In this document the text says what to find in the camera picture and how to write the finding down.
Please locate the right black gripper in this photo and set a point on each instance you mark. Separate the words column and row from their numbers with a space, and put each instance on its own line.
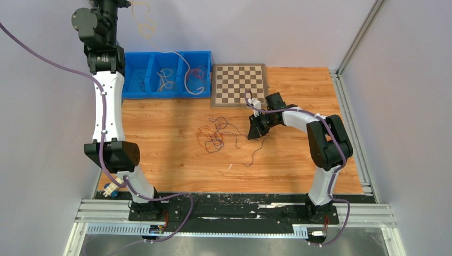
column 256, row 130

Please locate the white toy car blue wheels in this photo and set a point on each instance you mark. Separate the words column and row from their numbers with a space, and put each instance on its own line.
column 111, row 190

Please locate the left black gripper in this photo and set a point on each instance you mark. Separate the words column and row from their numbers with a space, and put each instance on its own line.
column 121, row 4

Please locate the aluminium frame rail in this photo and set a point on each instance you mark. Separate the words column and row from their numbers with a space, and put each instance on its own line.
column 366, row 227

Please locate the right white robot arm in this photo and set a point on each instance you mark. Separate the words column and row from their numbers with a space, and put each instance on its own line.
column 329, row 145

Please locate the wooden chessboard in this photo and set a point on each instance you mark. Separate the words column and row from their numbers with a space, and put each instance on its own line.
column 231, row 81

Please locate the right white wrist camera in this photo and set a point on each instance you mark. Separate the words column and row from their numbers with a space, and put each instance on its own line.
column 255, row 105

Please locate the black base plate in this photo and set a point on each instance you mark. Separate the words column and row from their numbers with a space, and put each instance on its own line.
column 226, row 213

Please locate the blue three-compartment bin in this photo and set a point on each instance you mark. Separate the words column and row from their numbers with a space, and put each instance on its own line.
column 156, row 75

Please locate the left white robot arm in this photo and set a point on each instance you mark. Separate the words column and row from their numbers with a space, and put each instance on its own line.
column 109, row 150

